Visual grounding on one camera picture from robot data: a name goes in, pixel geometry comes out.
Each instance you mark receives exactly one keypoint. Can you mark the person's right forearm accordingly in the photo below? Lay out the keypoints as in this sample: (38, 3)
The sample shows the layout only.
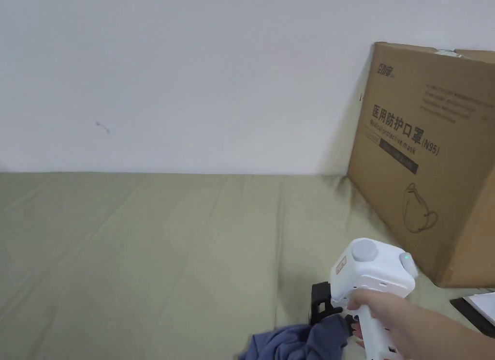
(437, 333)

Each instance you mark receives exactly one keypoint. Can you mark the bed with pale green sheet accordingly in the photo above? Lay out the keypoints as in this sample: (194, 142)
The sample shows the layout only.
(135, 251)

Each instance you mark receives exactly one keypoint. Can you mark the person's right hand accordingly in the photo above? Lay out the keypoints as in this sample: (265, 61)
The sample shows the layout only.
(373, 300)

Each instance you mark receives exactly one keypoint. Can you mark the black flat case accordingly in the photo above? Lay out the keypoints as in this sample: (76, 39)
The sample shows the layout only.
(466, 311)

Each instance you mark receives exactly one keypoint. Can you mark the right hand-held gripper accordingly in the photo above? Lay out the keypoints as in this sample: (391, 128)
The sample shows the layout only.
(367, 267)

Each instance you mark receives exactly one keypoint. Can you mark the dark blue garment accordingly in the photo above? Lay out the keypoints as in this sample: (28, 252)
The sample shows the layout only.
(294, 342)

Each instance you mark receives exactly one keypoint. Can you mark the white paper sheet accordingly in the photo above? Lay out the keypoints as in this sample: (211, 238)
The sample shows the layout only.
(483, 304)

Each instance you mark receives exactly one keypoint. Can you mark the large brown cardboard carton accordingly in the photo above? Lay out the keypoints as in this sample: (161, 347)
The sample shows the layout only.
(433, 162)

